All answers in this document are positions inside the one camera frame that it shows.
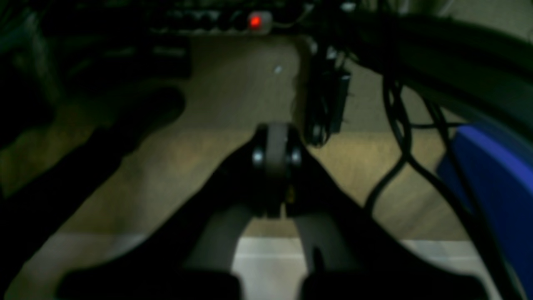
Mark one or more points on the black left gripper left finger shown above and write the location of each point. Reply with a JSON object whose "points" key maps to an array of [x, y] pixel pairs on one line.
{"points": [[190, 256]]}

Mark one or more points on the black power strip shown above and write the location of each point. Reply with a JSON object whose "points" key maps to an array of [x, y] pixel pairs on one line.
{"points": [[212, 22]]}

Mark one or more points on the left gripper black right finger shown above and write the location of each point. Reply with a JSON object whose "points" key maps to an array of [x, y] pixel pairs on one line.
{"points": [[349, 256]]}

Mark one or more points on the black power adapter bundle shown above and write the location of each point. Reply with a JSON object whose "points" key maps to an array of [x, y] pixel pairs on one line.
{"points": [[328, 91]]}

